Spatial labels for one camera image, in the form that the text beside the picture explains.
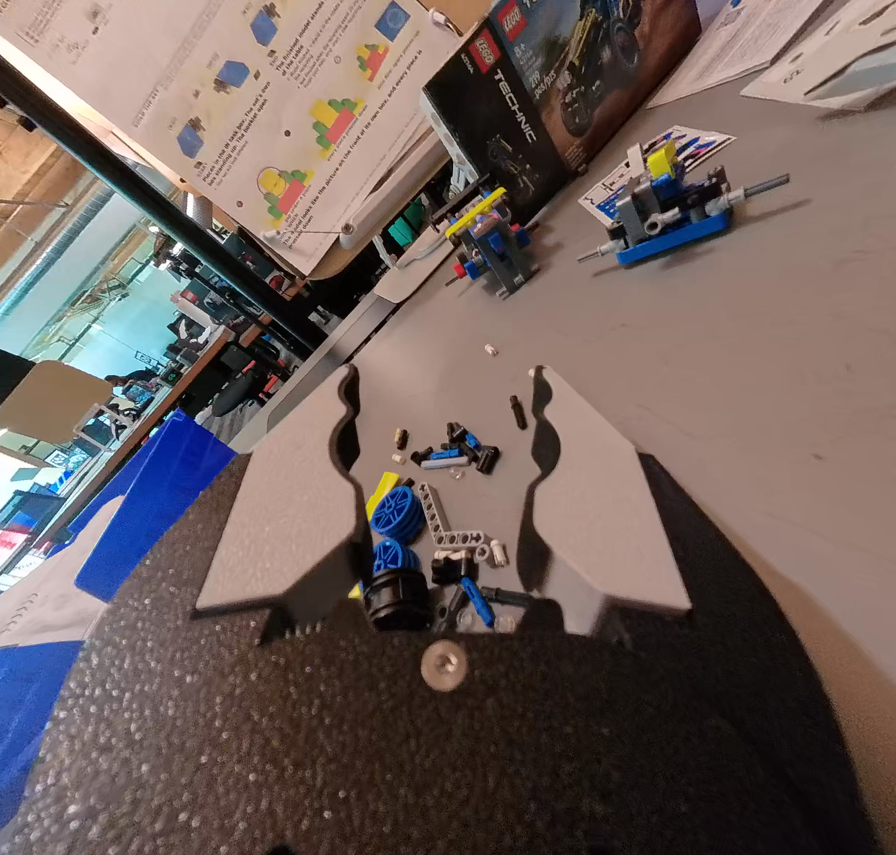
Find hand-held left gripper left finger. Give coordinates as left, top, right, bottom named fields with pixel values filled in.
left=195, top=364, right=375, bottom=646

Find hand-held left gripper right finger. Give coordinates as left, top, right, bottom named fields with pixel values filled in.
left=517, top=364, right=694, bottom=635

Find blue grey lego axle assembly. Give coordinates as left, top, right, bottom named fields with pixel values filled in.
left=577, top=137, right=792, bottom=268

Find yellow lego panel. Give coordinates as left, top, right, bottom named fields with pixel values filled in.
left=365, top=471, right=400, bottom=520

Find blue lego wheel rim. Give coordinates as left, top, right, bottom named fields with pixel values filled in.
left=371, top=539, right=422, bottom=584
left=370, top=485, right=426, bottom=543

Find black lego wheel rim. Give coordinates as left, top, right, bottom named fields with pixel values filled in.
left=363, top=567, right=436, bottom=634

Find grey angled lego beam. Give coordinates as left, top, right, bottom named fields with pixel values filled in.
left=418, top=482, right=489, bottom=547

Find scattered small lego pieces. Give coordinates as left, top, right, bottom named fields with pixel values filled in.
left=388, top=417, right=533, bottom=632

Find dark grey lego chassis assembly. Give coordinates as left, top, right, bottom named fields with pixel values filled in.
left=433, top=186, right=543, bottom=301

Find lego sticker sheet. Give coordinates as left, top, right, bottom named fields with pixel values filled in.
left=577, top=126, right=737, bottom=224

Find lego set cardboard box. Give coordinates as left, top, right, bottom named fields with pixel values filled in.
left=420, top=0, right=702, bottom=224

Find open lego instruction booklet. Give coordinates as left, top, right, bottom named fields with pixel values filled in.
left=741, top=0, right=896, bottom=112

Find blue plastic bins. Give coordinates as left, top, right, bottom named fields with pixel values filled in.
left=73, top=410, right=239, bottom=604

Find black office chair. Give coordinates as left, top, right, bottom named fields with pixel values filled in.
left=210, top=358, right=281, bottom=418

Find blue plastic storage bin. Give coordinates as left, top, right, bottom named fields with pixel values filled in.
left=0, top=637, right=86, bottom=831

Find white display stand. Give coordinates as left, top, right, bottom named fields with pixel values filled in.
left=339, top=116, right=463, bottom=289

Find black metal pole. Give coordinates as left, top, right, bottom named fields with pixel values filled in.
left=0, top=53, right=330, bottom=352

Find printed instruction poster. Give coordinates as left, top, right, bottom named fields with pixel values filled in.
left=0, top=0, right=463, bottom=276

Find white printed leaflet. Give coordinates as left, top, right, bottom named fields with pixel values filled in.
left=644, top=0, right=862, bottom=110

